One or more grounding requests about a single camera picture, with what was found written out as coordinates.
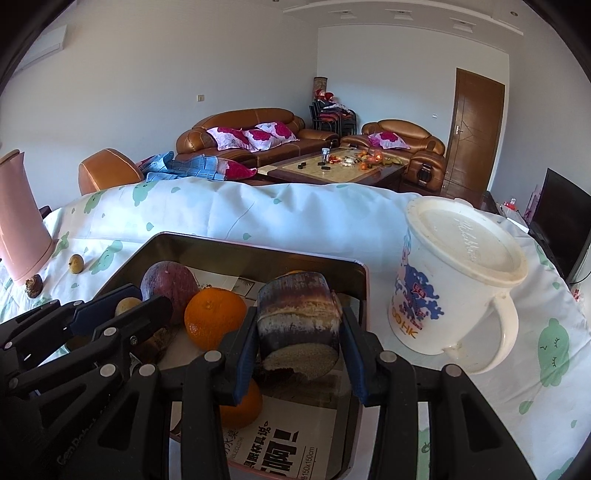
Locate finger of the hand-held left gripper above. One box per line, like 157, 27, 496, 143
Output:
0, 284, 143, 370
8, 294, 174, 397

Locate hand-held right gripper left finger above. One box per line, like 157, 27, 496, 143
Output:
99, 305, 259, 480

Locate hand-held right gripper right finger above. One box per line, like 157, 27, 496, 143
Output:
341, 305, 539, 480

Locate small green-brown fruit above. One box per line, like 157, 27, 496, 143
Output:
115, 296, 143, 317

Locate purple passion fruit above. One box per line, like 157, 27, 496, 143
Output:
140, 261, 200, 326

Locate sugarcane piece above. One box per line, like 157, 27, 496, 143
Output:
256, 271, 343, 381

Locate pink tin box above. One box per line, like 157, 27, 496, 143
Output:
95, 232, 370, 480

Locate printed newspaper sheet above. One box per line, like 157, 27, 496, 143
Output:
168, 272, 352, 480

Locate white cartoon-print mug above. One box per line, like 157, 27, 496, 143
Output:
387, 231, 520, 376

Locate pink electric kettle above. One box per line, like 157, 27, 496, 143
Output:
0, 149, 55, 286

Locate orange-brown leather sofa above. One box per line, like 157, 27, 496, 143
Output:
78, 148, 145, 196

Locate white green-print tablecloth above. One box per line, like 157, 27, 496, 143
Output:
0, 178, 591, 480

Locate blue plaid cloth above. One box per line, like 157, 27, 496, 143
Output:
139, 152, 227, 183

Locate cream plastic mug lid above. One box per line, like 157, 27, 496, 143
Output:
405, 196, 529, 289

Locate magenta cushion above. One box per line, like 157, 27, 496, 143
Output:
217, 157, 257, 181

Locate wooden coffee table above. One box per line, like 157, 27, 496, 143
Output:
259, 148, 409, 190

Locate pink floral pillow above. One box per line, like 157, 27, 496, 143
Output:
368, 131, 411, 151
243, 128, 278, 152
256, 121, 298, 144
206, 127, 254, 151

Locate scattered snacks and peels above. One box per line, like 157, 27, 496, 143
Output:
332, 148, 402, 171

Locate brown leather three-seat sofa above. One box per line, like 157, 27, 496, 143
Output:
175, 108, 340, 169

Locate brown leather armchair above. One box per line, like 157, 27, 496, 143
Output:
341, 119, 446, 195

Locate stack of dark chairs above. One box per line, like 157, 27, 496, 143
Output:
308, 99, 357, 136

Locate black flat television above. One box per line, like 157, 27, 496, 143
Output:
529, 168, 591, 284

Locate brown wooden door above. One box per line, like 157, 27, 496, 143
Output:
444, 68, 506, 204

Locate white air conditioner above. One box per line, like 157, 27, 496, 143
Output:
18, 24, 68, 68

